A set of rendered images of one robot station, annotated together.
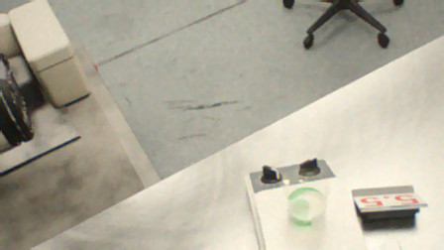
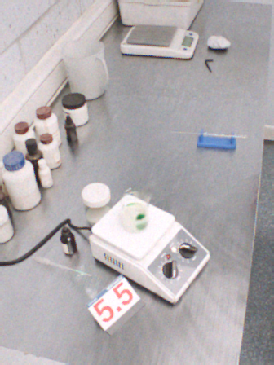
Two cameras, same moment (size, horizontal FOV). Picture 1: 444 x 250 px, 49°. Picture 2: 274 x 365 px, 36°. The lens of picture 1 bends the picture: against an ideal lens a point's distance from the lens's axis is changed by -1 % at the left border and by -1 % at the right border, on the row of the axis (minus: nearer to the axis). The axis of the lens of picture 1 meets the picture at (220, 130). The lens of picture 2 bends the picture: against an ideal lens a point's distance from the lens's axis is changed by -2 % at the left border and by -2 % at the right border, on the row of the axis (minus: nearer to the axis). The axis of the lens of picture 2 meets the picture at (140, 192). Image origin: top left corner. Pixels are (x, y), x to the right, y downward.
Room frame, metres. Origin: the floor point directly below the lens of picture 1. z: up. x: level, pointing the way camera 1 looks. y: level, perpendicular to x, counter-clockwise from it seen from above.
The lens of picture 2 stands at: (0.66, -0.51, 1.46)
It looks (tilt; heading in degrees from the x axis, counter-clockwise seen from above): 44 degrees down; 128
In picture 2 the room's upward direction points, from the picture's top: 4 degrees counter-clockwise
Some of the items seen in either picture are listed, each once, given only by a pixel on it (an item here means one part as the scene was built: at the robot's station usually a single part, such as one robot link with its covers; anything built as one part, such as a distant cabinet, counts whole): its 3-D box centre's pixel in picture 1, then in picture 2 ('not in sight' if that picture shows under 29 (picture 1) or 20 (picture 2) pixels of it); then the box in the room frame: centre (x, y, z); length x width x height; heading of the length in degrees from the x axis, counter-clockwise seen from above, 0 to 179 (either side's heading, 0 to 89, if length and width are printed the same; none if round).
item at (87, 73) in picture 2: not in sight; (88, 72); (-0.17, 0.34, 0.82); 0.18 x 0.13 x 0.15; 169
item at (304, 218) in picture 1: (304, 201); (136, 211); (0.31, -0.08, 0.87); 0.06 x 0.05 x 0.08; 46
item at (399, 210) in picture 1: (388, 197); (116, 304); (0.36, -0.22, 0.77); 0.09 x 0.06 x 0.04; 82
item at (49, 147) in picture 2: not in sight; (49, 150); (-0.04, 0.02, 0.79); 0.05 x 0.05 x 0.09
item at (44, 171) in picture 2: not in sight; (44, 173); (0.01, -0.04, 0.79); 0.03 x 0.03 x 0.07
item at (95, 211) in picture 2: not in sight; (97, 205); (0.18, -0.05, 0.79); 0.06 x 0.06 x 0.08
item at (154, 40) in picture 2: not in sight; (160, 40); (-0.17, 0.73, 0.77); 0.26 x 0.19 x 0.05; 21
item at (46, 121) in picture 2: not in sight; (46, 127); (-0.10, 0.08, 0.80); 0.06 x 0.06 x 0.11
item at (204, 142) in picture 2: not in sight; (217, 138); (0.27, 0.32, 0.77); 0.10 x 0.03 x 0.04; 26
